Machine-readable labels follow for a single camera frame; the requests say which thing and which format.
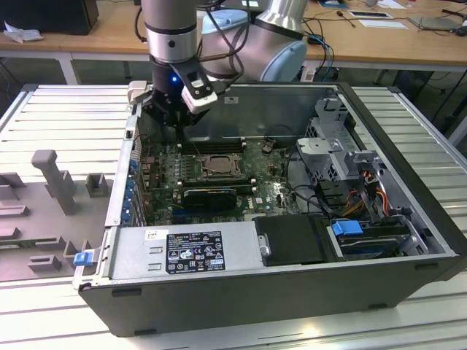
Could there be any grey parts rack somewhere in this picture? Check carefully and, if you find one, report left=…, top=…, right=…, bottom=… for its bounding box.
left=0, top=148, right=117, bottom=284

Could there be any grey plastic case latch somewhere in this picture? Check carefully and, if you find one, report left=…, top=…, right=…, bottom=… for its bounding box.
left=127, top=80, right=151, bottom=106

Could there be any crumpled white cloth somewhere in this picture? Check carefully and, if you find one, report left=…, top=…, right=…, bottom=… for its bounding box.
left=3, top=20, right=45, bottom=44

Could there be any silver metal drive cage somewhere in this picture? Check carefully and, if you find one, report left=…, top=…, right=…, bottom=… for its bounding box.
left=294, top=96, right=390, bottom=194

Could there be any blue booklet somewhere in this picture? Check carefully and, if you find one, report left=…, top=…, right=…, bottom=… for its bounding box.
left=316, top=0, right=350, bottom=10

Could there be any black box on desk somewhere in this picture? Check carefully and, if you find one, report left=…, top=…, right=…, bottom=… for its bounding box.
left=0, top=0, right=99, bottom=36

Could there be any wooden desk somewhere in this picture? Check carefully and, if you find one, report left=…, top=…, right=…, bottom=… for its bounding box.
left=0, top=0, right=467, bottom=87

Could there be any CPU socket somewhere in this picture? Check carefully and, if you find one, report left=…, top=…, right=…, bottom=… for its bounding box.
left=198, top=152, right=244, bottom=179

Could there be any black graphics card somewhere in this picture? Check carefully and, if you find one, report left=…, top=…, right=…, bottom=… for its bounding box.
left=182, top=187, right=236, bottom=212

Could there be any green motherboard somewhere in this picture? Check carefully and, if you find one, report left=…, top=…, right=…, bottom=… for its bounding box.
left=140, top=139, right=322, bottom=227

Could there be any grey laptop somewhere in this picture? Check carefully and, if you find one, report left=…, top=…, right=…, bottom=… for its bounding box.
left=407, top=15, right=460, bottom=33

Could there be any silver power supply unit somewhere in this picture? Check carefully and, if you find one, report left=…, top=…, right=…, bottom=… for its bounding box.
left=105, top=222, right=262, bottom=280

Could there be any silver CPU with green edge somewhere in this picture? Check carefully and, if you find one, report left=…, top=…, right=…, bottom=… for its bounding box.
left=208, top=156, right=234, bottom=172

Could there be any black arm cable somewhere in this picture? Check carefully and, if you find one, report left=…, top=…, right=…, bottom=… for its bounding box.
left=195, top=0, right=252, bottom=92

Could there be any black plastic shroud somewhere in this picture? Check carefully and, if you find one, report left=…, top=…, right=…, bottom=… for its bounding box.
left=253, top=214, right=335, bottom=267

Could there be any hard disk in blue carrier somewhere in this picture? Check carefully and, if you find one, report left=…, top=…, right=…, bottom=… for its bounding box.
left=330, top=218, right=415, bottom=262

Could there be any thin red black wire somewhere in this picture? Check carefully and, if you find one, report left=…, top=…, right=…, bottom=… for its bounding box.
left=139, top=134, right=158, bottom=165

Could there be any orange power wire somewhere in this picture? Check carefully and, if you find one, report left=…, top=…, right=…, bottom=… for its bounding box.
left=344, top=192, right=369, bottom=217

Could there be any black and grey PC case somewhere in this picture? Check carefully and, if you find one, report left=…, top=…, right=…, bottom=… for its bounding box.
left=72, top=80, right=467, bottom=338

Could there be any yellow power wire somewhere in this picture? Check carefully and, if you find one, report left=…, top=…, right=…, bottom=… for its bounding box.
left=371, top=184, right=388, bottom=216

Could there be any white paper sheet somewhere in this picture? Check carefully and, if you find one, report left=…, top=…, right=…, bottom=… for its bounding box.
left=358, top=17, right=409, bottom=31

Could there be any white tablet with dark screen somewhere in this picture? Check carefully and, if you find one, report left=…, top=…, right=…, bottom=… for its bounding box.
left=349, top=9, right=392, bottom=19

